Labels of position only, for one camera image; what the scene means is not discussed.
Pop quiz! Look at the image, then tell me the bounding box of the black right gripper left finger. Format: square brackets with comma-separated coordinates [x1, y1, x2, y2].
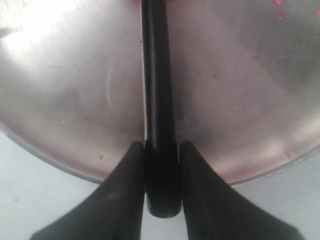
[31, 141, 145, 240]

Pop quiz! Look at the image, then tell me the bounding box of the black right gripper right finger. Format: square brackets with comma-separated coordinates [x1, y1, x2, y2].
[179, 141, 304, 240]

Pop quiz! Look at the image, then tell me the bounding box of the black serrated knife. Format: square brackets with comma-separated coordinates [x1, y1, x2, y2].
[141, 0, 181, 218]

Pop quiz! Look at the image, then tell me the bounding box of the round steel plate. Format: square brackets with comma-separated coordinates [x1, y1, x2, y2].
[0, 0, 320, 185]

